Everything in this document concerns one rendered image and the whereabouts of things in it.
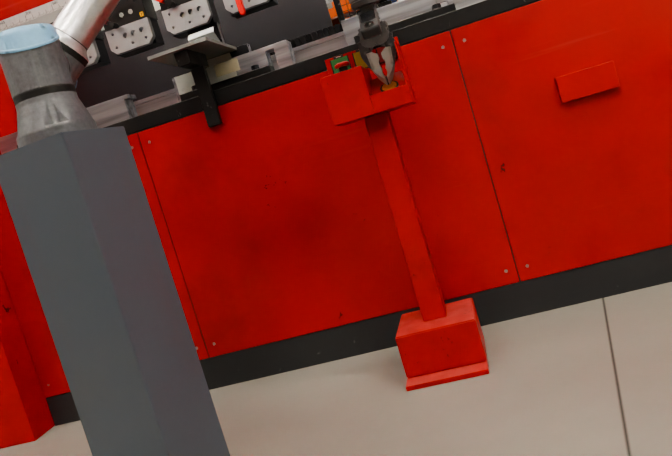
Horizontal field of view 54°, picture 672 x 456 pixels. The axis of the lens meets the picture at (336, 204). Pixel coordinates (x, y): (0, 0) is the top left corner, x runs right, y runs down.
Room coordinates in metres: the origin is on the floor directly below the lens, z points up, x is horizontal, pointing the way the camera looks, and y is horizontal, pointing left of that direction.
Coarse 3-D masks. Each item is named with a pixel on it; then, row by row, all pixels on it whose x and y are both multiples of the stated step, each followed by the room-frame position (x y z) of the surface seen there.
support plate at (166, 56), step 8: (200, 40) 1.82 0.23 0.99; (208, 40) 1.83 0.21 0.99; (216, 40) 1.89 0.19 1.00; (176, 48) 1.83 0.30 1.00; (184, 48) 1.83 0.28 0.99; (192, 48) 1.86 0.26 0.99; (200, 48) 1.89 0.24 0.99; (208, 48) 1.92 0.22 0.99; (216, 48) 1.96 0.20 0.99; (224, 48) 1.99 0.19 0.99; (232, 48) 2.03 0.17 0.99; (152, 56) 1.84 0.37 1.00; (160, 56) 1.84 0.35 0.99; (168, 56) 1.87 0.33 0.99; (208, 56) 2.04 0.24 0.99; (216, 56) 2.07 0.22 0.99; (176, 64) 2.01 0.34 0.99
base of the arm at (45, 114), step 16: (16, 96) 1.26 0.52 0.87; (32, 96) 1.25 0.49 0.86; (48, 96) 1.26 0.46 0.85; (64, 96) 1.28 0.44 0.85; (32, 112) 1.25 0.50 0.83; (48, 112) 1.25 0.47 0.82; (64, 112) 1.26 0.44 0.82; (80, 112) 1.28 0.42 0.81; (32, 128) 1.24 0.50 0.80; (48, 128) 1.24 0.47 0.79; (64, 128) 1.25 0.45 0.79; (80, 128) 1.27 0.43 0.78; (96, 128) 1.31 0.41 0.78
